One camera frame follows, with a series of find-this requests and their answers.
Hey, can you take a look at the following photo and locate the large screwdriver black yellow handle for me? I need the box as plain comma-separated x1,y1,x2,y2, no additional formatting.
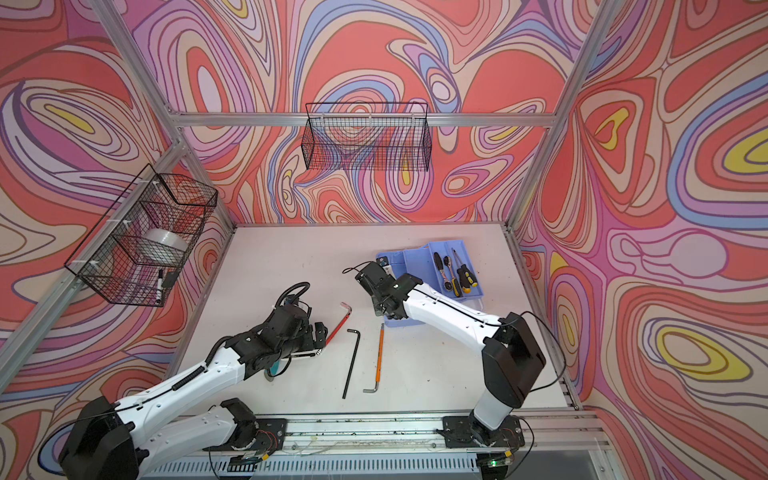
452,249,478,294

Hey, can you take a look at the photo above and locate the silver tape roll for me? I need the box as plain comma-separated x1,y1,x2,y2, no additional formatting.
144,228,188,251

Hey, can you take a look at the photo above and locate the white pink tool box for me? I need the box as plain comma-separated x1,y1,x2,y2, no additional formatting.
376,240,484,310

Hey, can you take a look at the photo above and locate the black hex key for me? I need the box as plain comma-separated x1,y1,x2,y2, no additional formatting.
341,328,362,400

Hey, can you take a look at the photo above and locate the black marker pen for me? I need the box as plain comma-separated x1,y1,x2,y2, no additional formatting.
155,269,164,305

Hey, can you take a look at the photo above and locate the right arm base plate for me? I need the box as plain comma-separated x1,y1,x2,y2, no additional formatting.
435,415,526,451

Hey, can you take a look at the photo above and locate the black wire basket left wall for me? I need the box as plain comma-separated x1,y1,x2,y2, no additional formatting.
64,165,218,308

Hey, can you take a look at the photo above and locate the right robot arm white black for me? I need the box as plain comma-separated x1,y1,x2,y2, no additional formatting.
345,261,547,432

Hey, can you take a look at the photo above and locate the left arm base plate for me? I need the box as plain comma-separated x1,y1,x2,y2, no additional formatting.
204,418,288,453

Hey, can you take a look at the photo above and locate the red sleeved hex key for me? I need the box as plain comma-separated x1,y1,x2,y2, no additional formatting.
326,302,353,347

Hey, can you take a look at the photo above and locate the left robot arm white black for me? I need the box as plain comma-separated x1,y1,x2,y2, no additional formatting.
58,282,328,479

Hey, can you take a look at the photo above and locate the teal utility knife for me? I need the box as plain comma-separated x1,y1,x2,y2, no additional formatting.
264,364,282,382

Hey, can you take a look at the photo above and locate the black wire basket back wall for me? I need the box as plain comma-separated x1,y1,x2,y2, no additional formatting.
301,101,433,172

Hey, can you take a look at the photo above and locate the black wire basket wall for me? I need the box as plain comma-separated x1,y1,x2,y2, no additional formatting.
301,101,433,172
64,165,218,308

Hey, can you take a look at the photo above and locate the orange sleeved hex key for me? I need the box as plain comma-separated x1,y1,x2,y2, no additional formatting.
363,323,386,394

